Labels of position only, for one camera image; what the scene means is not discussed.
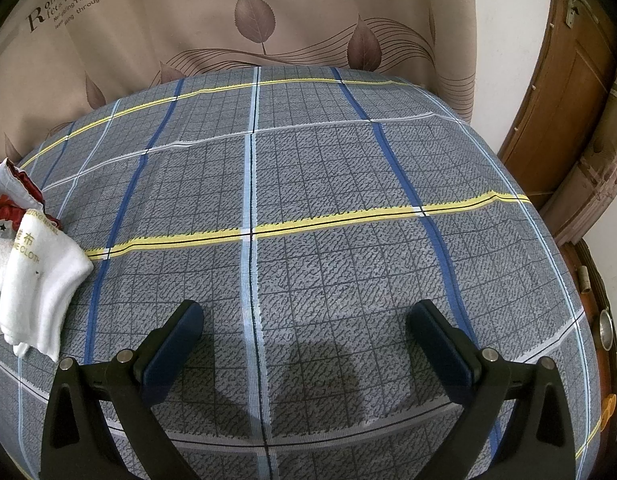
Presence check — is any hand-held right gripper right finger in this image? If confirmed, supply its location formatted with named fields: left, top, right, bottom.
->
left=406, top=300, right=578, bottom=480

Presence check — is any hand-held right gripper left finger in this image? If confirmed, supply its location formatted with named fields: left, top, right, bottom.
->
left=38, top=300, right=206, bottom=480

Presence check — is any white towel with gold print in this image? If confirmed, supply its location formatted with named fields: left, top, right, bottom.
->
left=0, top=207, right=94, bottom=362

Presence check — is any red and white garment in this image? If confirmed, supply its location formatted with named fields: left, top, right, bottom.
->
left=0, top=158, right=45, bottom=241

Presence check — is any small metal cup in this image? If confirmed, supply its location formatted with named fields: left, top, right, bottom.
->
left=595, top=310, right=616, bottom=349

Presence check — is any dark brown wooden furniture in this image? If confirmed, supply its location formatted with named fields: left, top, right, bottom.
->
left=571, top=237, right=617, bottom=411

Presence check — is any grey plaid bed sheet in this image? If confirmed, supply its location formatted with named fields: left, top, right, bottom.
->
left=0, top=66, right=603, bottom=480

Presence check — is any brown wooden door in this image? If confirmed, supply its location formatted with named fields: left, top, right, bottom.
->
left=496, top=0, right=617, bottom=197

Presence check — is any beige leaf-print curtain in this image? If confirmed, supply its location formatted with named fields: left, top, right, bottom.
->
left=0, top=0, right=482, bottom=171

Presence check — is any brass door handle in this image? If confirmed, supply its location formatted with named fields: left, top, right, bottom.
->
left=565, top=0, right=589, bottom=28

